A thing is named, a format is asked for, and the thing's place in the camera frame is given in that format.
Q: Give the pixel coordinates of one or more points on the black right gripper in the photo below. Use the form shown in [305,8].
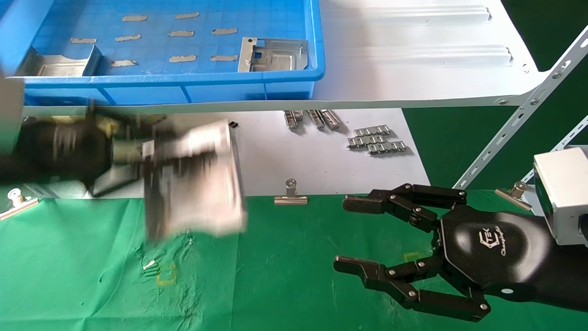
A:
[496,248]

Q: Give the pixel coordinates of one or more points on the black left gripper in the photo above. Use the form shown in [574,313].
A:
[64,149]

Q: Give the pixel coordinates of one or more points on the stamped silver metal plate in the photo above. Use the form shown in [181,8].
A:
[197,184]

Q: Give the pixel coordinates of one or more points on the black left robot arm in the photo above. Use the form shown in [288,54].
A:
[7,172]

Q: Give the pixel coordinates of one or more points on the silver metal link strip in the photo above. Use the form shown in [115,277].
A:
[387,148]
[316,119]
[292,119]
[330,119]
[366,141]
[372,131]

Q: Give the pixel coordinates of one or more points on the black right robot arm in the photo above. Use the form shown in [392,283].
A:
[574,276]

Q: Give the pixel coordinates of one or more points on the brown tape piece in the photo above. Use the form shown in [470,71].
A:
[182,59]
[187,15]
[124,63]
[127,37]
[224,31]
[134,18]
[83,40]
[223,58]
[181,33]

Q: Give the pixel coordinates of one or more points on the blue plastic bin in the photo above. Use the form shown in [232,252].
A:
[206,92]

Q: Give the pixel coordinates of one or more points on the small black clip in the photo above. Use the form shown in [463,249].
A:
[233,123]

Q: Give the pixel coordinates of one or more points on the u-shaped metal channel part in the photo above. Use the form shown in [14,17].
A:
[59,69]

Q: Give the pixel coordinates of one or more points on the silver binder clip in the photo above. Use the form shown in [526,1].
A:
[514,195]
[291,197]
[18,206]

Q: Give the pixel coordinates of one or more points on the green table cloth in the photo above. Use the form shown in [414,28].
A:
[294,276]

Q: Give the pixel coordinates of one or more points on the white metal shelf rack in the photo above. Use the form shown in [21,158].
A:
[413,69]

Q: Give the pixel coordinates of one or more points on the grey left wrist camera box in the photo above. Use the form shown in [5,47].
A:
[9,115]

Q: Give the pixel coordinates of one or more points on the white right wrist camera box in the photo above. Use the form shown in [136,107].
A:
[565,193]

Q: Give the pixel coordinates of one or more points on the flat stamped metal bracket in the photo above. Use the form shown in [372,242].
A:
[275,57]

